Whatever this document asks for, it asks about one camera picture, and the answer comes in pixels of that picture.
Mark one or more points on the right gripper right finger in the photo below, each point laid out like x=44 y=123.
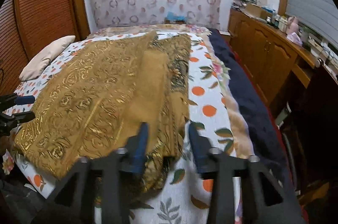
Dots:
x=263 y=199

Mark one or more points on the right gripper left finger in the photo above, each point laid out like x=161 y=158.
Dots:
x=72 y=200

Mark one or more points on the brown gold patterned garment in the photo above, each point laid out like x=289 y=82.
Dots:
x=101 y=97

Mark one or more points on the orange print bed sheet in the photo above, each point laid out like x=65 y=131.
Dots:
x=185 y=197

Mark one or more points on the pink pillow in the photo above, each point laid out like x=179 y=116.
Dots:
x=42 y=59

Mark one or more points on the brown louvered wardrobe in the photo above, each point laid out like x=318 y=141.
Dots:
x=27 y=26

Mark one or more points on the wooden sideboard cabinet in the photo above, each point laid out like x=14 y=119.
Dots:
x=267 y=56

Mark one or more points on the blue item box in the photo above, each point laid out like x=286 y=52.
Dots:
x=172 y=18

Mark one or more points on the pink kettle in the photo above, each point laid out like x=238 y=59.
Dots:
x=293 y=26

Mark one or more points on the cardboard box on cabinet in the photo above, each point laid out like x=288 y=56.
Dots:
x=254 y=11

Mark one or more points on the stack of papers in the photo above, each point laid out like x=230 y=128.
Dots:
x=242 y=3

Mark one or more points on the grey window blind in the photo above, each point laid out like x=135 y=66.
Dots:
x=319 y=15

